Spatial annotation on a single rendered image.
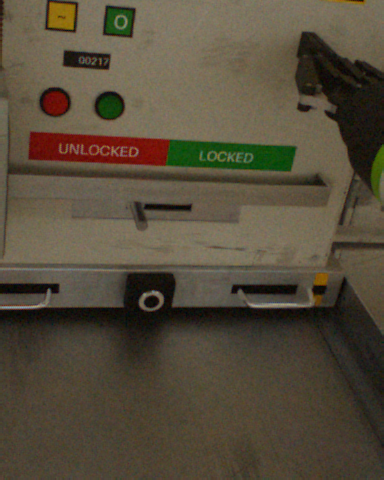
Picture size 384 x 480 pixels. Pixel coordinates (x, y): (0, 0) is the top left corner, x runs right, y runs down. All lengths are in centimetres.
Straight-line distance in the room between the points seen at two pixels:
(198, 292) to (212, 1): 38
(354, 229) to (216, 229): 46
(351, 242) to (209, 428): 61
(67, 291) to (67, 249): 6
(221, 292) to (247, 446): 23
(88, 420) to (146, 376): 10
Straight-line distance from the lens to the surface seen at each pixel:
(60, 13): 85
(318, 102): 75
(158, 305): 100
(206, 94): 91
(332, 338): 109
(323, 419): 97
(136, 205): 94
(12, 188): 89
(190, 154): 94
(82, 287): 100
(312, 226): 104
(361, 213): 137
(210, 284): 103
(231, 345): 103
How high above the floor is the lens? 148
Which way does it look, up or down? 30 degrees down
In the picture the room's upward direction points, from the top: 11 degrees clockwise
